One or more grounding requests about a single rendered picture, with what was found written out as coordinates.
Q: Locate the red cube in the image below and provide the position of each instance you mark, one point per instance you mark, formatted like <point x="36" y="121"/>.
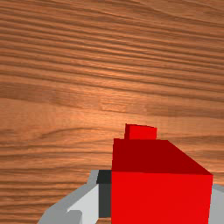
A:
<point x="141" y="132"/>
<point x="160" y="192"/>

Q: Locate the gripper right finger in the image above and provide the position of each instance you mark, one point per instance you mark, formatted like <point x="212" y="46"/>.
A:
<point x="217" y="205"/>

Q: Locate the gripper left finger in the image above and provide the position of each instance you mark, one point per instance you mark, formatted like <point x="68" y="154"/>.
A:
<point x="84" y="201"/>

